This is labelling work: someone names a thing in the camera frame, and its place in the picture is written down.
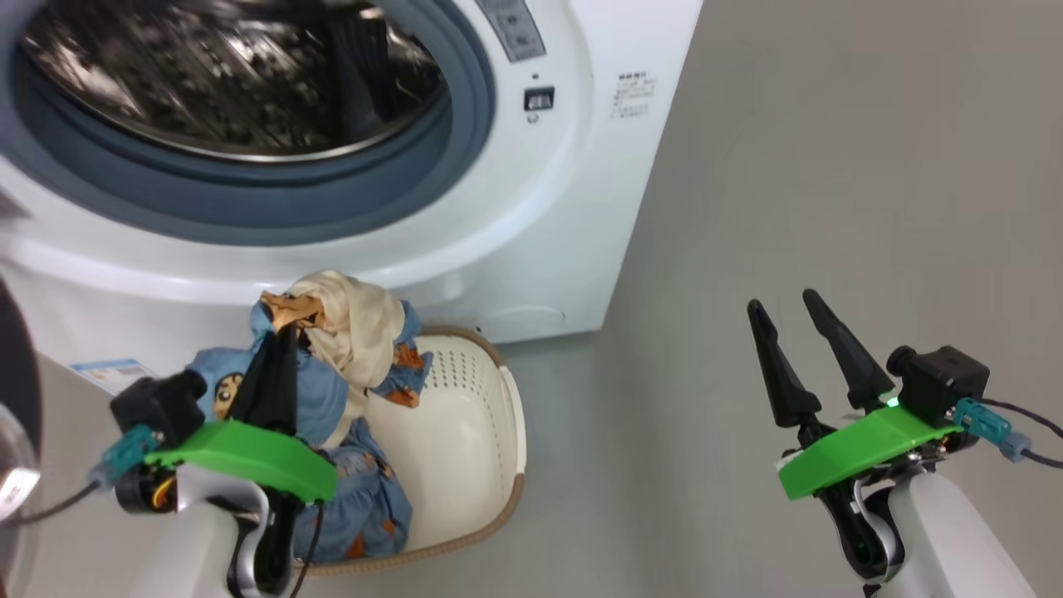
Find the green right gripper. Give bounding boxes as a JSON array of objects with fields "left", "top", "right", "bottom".
[{"left": 747, "top": 288, "right": 969, "bottom": 502}]

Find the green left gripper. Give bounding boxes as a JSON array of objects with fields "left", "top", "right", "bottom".
[{"left": 115, "top": 326, "right": 338, "bottom": 515}]

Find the cream cloth garment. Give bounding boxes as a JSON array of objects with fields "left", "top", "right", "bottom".
[{"left": 261, "top": 269, "right": 408, "bottom": 449}]

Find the blue patterned garment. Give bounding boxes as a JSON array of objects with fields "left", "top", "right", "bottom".
[{"left": 186, "top": 299, "right": 434, "bottom": 563}]

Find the black glass washing machine door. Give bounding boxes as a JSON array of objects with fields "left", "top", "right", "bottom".
[{"left": 0, "top": 278, "right": 44, "bottom": 598}]

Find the cream perforated laundry basket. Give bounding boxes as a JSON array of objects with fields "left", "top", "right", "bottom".
[{"left": 291, "top": 325, "right": 527, "bottom": 579}]

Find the grey rubber door gasket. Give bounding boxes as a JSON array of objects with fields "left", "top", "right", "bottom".
[{"left": 0, "top": 0, "right": 497, "bottom": 248}]

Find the white front-load washing machine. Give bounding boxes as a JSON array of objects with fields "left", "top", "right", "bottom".
[{"left": 0, "top": 0, "right": 703, "bottom": 376}]

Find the steel washing machine drum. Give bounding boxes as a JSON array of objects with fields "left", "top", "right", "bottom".
[{"left": 20, "top": 0, "right": 450, "bottom": 164}]

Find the blue energy label sticker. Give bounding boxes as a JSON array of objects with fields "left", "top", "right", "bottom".
[{"left": 70, "top": 358, "right": 159, "bottom": 396}]

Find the round drain filter cover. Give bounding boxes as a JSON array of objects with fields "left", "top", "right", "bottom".
[{"left": 480, "top": 305, "right": 567, "bottom": 331}]

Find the grey control panel strip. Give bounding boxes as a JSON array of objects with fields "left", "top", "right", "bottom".
[{"left": 477, "top": 0, "right": 547, "bottom": 64}]

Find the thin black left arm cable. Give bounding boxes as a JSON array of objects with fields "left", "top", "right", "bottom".
[{"left": 287, "top": 497, "right": 326, "bottom": 598}]

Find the left cable with teal connector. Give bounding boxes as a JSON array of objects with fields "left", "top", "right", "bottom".
[{"left": 0, "top": 424, "right": 164, "bottom": 526}]

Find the cable with teal connector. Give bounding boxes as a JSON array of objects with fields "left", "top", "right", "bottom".
[
  {"left": 953, "top": 396, "right": 1063, "bottom": 471},
  {"left": 0, "top": 424, "right": 164, "bottom": 526}
]

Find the right cable with teal connector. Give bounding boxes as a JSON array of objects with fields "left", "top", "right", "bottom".
[{"left": 953, "top": 396, "right": 1063, "bottom": 471}]

